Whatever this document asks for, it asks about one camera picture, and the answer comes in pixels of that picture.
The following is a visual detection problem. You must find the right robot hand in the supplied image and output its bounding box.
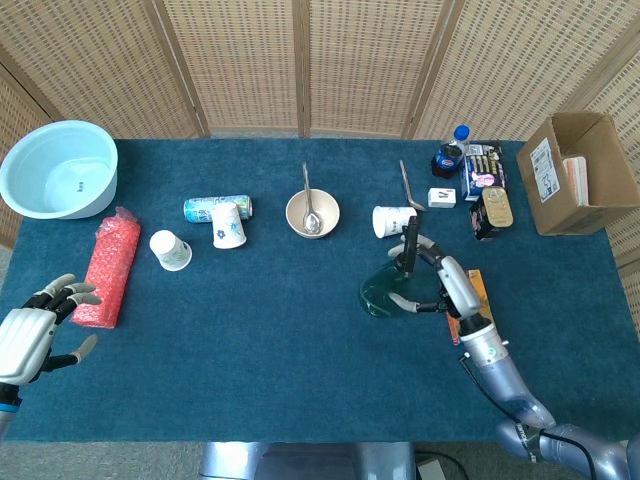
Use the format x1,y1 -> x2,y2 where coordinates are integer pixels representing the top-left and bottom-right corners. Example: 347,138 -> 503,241
387,233 -> 484,332

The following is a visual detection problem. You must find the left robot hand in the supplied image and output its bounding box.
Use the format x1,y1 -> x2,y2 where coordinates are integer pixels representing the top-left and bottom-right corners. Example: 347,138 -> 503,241
0,273 -> 103,387

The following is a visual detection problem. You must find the green transparent spray bottle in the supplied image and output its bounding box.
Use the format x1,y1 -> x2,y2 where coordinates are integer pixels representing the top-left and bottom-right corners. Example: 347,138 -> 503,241
357,214 -> 424,320

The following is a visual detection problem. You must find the pepsi cola bottle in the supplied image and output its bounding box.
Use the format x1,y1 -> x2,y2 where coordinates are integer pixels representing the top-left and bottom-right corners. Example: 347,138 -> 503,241
431,124 -> 473,179

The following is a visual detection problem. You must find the yellow orange cardboard box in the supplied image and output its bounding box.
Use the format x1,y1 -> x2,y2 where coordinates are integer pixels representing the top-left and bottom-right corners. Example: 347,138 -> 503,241
447,268 -> 495,348

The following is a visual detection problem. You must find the dark tin gold lid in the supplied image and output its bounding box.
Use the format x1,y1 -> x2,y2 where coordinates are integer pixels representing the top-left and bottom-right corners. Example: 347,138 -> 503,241
468,186 -> 515,243

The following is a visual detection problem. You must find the small white box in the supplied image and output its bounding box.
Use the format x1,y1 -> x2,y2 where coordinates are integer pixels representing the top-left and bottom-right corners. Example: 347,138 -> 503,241
427,187 -> 457,209

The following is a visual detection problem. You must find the paper cup dark green print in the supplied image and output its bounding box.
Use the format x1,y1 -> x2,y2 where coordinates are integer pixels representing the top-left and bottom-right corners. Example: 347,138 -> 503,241
371,205 -> 419,239

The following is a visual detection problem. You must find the red bubble wrap roll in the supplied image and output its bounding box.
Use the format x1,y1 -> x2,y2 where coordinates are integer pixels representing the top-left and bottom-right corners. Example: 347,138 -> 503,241
71,205 -> 142,330

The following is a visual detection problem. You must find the metal spoon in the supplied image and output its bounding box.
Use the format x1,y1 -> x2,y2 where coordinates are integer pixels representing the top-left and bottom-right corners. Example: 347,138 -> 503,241
398,159 -> 427,212
301,162 -> 322,235

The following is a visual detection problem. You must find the blue white carton box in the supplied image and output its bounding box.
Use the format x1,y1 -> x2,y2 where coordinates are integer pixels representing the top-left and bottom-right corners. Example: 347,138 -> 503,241
459,144 -> 509,202

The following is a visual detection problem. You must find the brown cardboard shipping box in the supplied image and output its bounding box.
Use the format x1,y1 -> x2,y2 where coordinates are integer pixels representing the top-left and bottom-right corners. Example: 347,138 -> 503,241
515,111 -> 640,236

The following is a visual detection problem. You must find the beige ribbed bowl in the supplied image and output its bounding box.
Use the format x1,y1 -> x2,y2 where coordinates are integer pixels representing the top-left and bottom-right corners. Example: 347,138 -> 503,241
285,189 -> 342,240

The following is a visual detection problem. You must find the pink white card stack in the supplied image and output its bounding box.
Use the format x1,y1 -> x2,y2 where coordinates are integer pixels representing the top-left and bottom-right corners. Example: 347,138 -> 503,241
562,156 -> 593,207

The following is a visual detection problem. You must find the paper cup green leaf print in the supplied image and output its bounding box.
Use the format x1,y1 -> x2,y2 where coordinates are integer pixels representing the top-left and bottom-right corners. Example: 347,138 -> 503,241
149,229 -> 193,272

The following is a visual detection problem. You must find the light blue plastic basin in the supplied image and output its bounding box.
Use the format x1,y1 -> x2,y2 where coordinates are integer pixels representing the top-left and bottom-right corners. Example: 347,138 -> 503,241
0,119 -> 119,220

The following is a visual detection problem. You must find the grey floor device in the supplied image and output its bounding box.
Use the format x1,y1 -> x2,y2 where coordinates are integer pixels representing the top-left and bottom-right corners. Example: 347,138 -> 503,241
414,451 -> 472,480

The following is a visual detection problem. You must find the blue green beverage can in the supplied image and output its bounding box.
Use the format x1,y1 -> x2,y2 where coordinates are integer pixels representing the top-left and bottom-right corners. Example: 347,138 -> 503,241
183,194 -> 254,225

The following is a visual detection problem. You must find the paper cup blue flower print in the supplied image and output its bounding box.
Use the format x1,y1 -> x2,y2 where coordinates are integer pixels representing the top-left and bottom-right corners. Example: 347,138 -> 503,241
211,201 -> 248,250

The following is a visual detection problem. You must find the grey robot torso base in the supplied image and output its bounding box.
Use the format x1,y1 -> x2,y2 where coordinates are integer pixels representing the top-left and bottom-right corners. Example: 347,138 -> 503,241
199,442 -> 417,480

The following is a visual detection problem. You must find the wicker folding screen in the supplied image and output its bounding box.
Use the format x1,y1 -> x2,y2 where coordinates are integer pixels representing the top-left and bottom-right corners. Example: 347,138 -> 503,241
0,0 -> 640,269

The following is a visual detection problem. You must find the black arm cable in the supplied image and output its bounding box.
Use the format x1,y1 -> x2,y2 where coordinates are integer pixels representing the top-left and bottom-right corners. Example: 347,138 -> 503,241
457,352 -> 604,480

